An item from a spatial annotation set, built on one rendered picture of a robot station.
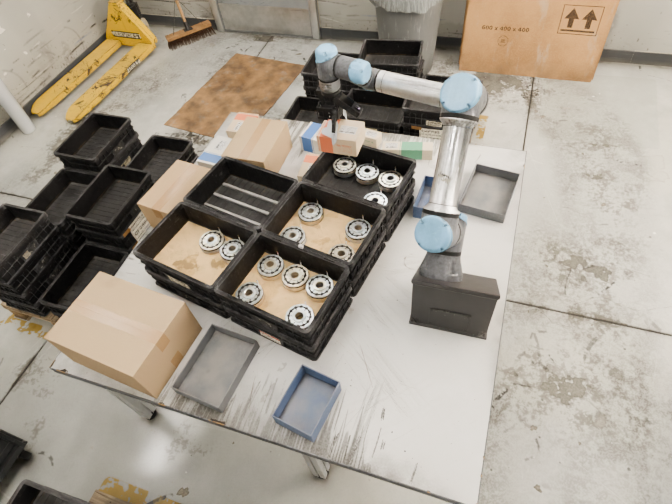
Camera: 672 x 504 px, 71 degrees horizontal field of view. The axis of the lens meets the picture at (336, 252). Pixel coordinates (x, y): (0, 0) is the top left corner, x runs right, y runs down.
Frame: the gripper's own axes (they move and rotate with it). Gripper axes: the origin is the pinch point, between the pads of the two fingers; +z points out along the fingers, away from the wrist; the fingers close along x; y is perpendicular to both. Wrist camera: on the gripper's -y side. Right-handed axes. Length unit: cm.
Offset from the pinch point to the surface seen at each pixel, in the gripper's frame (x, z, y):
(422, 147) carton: -38, 35, -25
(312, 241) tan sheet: 33.9, 27.4, 3.7
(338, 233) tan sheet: 27.5, 27.5, -5.1
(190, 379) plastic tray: 96, 40, 30
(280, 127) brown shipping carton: -27, 24, 42
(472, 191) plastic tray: -20, 40, -52
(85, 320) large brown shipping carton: 92, 20, 68
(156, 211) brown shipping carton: 36, 25, 75
